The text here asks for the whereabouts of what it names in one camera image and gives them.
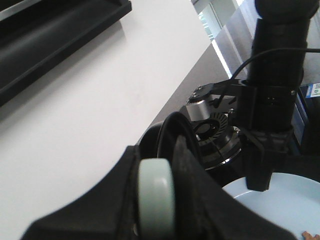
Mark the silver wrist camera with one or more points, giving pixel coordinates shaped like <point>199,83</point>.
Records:
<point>199,111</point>

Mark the black range hood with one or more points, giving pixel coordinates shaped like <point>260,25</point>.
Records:
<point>37,35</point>

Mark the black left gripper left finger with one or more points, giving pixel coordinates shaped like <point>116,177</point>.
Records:
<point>108,211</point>

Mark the light blue plate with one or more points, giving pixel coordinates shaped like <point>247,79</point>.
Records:
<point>291,202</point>

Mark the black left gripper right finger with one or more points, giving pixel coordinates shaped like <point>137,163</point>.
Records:
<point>204,211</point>

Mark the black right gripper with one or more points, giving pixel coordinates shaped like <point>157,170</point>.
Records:
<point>263,114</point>

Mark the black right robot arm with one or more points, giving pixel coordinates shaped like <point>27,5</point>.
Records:
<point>278,50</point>

